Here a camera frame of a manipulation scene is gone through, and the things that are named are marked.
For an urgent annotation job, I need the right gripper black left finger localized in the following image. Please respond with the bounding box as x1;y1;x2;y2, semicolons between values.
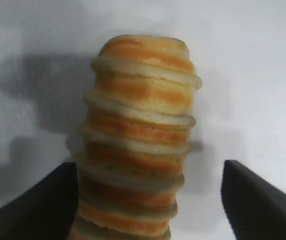
0;161;80;240

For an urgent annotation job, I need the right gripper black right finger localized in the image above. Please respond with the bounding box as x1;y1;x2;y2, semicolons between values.
220;159;286;240

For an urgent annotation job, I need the long striped bread roll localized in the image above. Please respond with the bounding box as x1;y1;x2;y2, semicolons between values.
71;34;203;240

